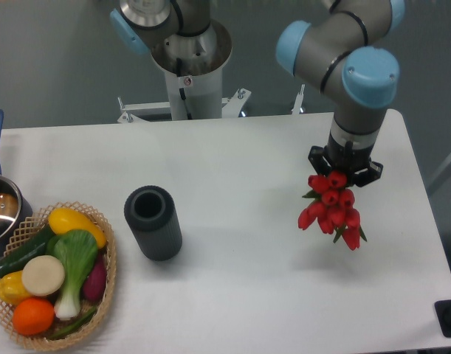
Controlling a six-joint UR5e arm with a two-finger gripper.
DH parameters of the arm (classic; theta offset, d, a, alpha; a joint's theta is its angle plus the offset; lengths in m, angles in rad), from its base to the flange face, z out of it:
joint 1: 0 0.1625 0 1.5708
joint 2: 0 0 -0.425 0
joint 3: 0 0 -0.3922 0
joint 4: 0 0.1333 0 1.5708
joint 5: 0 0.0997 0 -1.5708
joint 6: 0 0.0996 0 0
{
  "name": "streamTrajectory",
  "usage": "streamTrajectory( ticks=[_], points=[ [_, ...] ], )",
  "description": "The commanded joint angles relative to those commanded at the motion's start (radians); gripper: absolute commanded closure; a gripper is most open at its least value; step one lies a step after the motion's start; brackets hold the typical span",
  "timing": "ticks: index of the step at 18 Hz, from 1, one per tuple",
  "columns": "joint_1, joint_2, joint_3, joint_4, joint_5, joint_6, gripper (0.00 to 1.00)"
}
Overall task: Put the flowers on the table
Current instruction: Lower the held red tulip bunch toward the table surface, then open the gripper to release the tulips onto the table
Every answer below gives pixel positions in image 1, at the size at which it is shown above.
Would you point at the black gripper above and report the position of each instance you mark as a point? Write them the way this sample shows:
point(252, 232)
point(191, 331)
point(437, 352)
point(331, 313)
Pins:
point(347, 156)

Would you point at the red tulip bouquet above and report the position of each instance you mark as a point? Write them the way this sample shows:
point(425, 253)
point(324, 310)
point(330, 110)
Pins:
point(332, 208)

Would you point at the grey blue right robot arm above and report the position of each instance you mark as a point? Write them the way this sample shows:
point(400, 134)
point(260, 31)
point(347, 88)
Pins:
point(338, 58)

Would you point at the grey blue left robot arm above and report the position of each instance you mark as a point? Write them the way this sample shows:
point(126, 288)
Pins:
point(154, 21)

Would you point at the black controller box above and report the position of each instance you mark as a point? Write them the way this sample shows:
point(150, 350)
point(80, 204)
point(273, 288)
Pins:
point(443, 312)

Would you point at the dark grey ribbed vase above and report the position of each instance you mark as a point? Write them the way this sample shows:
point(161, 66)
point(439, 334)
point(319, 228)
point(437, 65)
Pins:
point(150, 213)

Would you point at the purple sweet potato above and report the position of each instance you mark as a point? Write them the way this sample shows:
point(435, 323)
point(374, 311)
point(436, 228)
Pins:
point(95, 284)

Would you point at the green bok choy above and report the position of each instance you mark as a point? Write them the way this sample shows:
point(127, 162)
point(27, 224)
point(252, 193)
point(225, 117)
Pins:
point(77, 252)

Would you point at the yellow squash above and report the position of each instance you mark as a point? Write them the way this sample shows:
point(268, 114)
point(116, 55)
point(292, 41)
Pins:
point(63, 220)

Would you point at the green chili pepper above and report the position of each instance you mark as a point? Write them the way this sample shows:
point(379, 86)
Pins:
point(75, 326)

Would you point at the green cucumber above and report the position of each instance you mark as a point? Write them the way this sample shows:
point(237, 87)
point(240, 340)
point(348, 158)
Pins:
point(34, 247)

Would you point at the beige round biscuit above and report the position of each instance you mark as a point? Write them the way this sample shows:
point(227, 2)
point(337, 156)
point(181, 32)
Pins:
point(43, 275)

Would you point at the woven wicker basket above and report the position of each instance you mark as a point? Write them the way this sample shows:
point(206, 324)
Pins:
point(24, 232)

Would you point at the orange fruit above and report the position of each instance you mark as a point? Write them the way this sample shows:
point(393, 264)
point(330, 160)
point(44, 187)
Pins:
point(33, 316)

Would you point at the yellow bell pepper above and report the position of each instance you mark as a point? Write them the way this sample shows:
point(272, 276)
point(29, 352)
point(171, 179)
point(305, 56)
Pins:
point(12, 290)

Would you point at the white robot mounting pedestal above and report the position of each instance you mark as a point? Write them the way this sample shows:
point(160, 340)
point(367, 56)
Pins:
point(192, 67)

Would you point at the blue handled steel saucepan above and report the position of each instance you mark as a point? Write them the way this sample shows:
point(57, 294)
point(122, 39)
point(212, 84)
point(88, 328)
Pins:
point(14, 208)

